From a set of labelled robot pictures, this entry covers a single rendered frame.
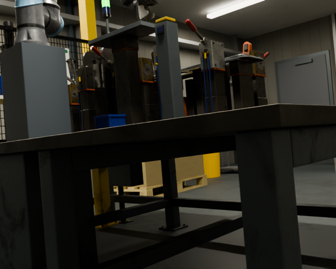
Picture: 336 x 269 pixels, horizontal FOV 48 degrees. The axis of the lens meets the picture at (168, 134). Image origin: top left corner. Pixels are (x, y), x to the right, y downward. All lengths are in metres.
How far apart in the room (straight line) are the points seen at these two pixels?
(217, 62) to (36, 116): 0.78
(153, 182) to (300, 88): 4.57
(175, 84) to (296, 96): 6.79
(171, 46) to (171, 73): 0.11
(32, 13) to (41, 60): 0.22
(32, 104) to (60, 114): 0.13
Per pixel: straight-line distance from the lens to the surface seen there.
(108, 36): 1.80
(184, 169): 5.03
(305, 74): 8.22
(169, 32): 1.60
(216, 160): 6.45
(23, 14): 1.79
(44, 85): 1.67
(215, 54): 1.65
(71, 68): 2.44
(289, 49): 8.48
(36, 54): 1.68
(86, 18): 3.41
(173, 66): 1.57
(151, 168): 4.50
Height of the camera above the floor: 0.65
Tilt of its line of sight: 1 degrees up
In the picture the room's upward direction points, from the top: 5 degrees counter-clockwise
